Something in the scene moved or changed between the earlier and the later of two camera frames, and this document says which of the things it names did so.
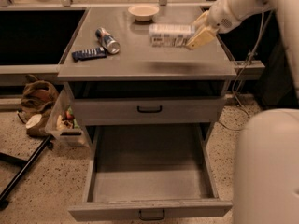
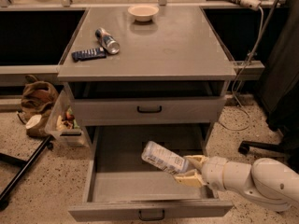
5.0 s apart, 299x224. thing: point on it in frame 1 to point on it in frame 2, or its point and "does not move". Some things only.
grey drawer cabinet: [116, 78] does not move
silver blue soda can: [107, 40] does not move
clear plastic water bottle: [177, 35] to [174, 162]
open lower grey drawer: [153, 172] does not move
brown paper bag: [38, 97] does not move
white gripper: [220, 17] to [213, 172]
